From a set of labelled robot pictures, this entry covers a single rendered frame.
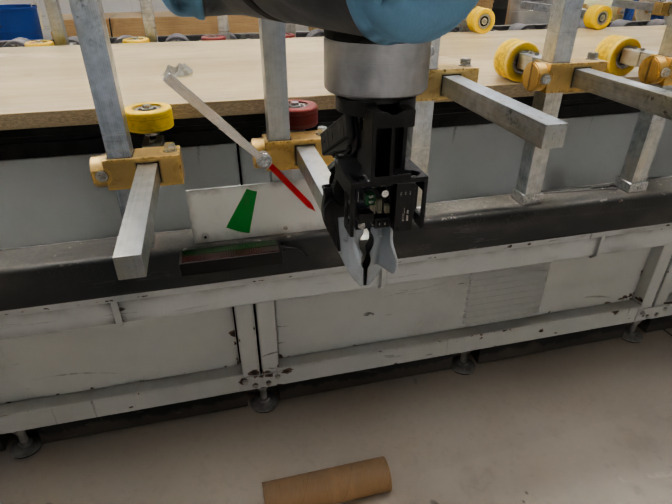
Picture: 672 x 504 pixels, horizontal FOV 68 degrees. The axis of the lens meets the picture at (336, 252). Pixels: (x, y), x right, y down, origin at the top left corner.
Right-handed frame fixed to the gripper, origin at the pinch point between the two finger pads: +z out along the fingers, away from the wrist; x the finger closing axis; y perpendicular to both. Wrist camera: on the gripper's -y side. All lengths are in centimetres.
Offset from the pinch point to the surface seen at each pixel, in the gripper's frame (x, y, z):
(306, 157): -0.9, -28.3, -3.5
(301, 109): 0.4, -38.9, -8.2
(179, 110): -20, -51, -6
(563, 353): 89, -58, 82
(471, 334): 52, -57, 66
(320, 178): -0.6, -19.4, -3.5
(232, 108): -11, -51, -6
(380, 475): 14, -25, 75
